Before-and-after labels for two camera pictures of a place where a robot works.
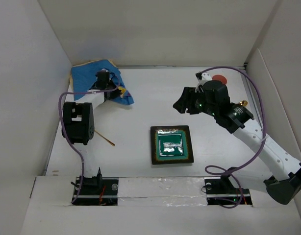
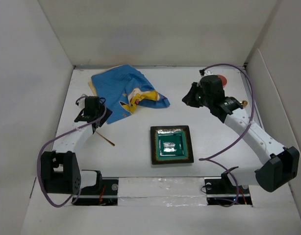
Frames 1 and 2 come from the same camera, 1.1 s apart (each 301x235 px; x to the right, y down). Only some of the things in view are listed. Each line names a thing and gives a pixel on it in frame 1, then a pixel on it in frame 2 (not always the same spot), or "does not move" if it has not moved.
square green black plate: x=171 y=145 does not move
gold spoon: x=243 y=103 does not move
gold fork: x=107 y=139 does not move
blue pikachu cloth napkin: x=84 y=77 -> x=124 y=88
